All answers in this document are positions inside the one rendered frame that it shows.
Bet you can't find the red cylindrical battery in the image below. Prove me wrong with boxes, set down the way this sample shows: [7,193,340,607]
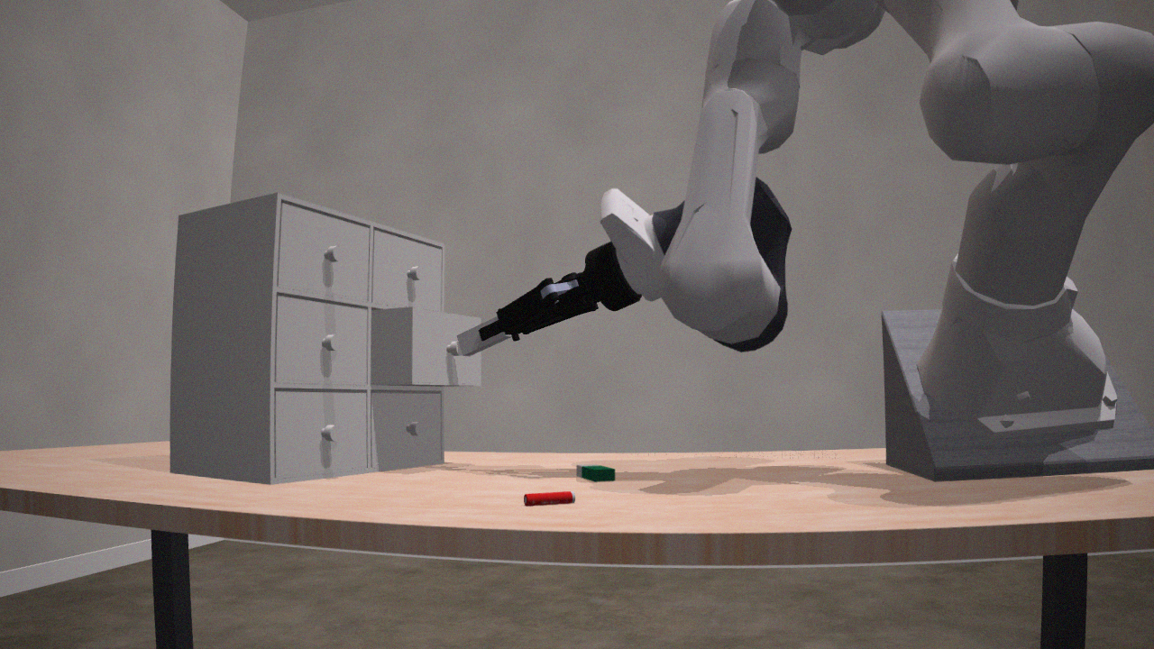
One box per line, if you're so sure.
[524,491,575,506]

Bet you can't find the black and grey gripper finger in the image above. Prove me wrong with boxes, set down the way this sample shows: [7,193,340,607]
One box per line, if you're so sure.
[457,273,587,356]
[467,300,598,356]

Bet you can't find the grey chest of drawers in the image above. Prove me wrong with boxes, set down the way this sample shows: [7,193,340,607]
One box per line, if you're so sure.
[168,193,444,485]

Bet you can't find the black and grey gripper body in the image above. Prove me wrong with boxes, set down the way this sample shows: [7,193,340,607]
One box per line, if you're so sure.
[556,243,642,311]

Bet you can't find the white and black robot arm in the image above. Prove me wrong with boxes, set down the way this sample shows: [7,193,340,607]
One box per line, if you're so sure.
[600,0,1154,439]

